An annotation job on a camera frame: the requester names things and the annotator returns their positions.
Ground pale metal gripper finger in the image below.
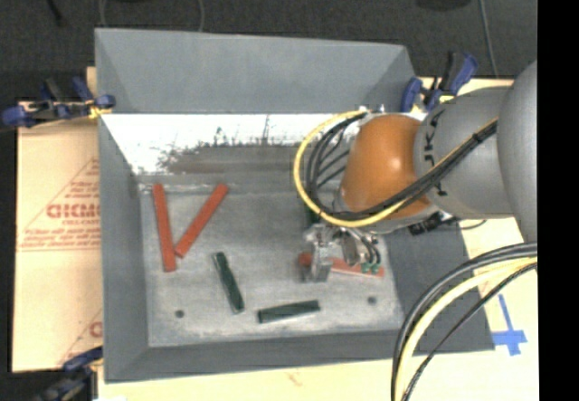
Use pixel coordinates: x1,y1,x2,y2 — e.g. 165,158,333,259
316,243,335,282
299,248,318,283

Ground red-brown block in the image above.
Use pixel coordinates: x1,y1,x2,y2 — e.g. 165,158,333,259
297,252,386,279
151,183,178,273
173,183,230,259

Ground dark green flat block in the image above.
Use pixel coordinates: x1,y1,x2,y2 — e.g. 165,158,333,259
256,299,322,325
210,251,246,315

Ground grey metal bin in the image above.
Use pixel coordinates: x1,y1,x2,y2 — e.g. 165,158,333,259
93,27,495,382

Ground brown cardboard board, red print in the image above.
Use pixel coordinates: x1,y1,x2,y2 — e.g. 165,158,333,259
11,116,105,373

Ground black cylinder on white bracket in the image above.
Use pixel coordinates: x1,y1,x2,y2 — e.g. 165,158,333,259
407,211,455,236

